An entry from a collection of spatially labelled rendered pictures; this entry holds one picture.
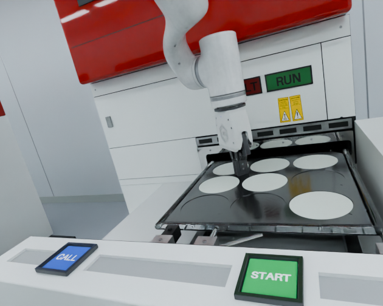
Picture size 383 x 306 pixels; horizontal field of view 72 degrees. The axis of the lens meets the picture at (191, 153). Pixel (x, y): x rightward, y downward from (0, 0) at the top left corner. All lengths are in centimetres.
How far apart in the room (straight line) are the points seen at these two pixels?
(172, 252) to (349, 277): 18
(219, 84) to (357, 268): 44
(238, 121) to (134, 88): 45
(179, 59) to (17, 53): 322
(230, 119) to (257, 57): 25
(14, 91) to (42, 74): 55
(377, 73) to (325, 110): 155
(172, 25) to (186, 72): 13
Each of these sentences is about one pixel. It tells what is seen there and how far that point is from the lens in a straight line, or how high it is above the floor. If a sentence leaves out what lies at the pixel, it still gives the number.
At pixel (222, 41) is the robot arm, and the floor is 121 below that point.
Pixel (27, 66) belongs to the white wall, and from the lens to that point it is 368.
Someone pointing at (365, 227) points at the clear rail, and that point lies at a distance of 46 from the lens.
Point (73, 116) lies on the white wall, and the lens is 330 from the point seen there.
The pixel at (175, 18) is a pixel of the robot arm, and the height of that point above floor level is 127.
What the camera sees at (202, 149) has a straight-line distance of 86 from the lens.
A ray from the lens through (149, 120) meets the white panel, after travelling 93.
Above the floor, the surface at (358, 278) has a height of 96.
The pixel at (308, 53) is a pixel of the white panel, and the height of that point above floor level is 115.
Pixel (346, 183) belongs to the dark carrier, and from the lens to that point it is 60.
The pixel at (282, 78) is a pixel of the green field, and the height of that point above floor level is 110.
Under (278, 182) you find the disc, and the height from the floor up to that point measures 90.
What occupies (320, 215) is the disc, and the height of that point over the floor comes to 90.
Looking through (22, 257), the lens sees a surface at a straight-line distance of 49.
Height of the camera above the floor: 115
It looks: 14 degrees down
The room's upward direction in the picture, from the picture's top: 13 degrees counter-clockwise
